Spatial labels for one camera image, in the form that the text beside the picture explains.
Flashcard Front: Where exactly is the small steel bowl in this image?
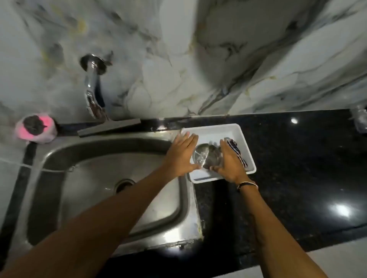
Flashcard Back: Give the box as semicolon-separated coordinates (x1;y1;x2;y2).
192;143;224;170

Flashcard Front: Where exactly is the person's left hand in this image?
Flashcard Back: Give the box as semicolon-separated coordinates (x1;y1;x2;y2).
161;132;201;179

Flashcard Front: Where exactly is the pink plastic container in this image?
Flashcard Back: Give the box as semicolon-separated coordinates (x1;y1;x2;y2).
15;113;58;144

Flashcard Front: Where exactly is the stainless steel sink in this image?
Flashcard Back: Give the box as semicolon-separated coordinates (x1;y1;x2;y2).
5;130;205;265

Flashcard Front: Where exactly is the person's right hand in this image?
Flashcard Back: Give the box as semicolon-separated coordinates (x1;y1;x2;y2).
210;139;253;185

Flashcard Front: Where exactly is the black scrubber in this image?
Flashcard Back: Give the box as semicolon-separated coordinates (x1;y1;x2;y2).
23;115;48;136

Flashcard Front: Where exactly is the chrome wall faucet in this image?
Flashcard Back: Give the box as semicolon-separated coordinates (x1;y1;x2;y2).
79;54;111;121

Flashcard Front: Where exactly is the black handled squeegee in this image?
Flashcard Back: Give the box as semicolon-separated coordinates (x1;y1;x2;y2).
77;83;142;138

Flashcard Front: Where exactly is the white plastic tray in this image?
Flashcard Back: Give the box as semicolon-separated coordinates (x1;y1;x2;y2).
180;123;257;184

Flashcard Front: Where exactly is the person's left forearm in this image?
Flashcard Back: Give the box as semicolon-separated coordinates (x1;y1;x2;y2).
0;165;182;278

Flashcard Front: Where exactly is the person's right forearm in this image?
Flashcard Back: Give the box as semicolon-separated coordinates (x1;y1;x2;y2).
238;183;328;278

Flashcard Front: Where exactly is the dark striped cloth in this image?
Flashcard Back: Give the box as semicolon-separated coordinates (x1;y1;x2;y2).
224;137;248;168

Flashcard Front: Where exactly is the black and white wristband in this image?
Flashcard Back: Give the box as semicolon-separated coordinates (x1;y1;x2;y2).
236;181;259;192

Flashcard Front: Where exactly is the metal sink drain strainer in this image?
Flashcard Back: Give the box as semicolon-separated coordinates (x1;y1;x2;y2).
114;178;136;194

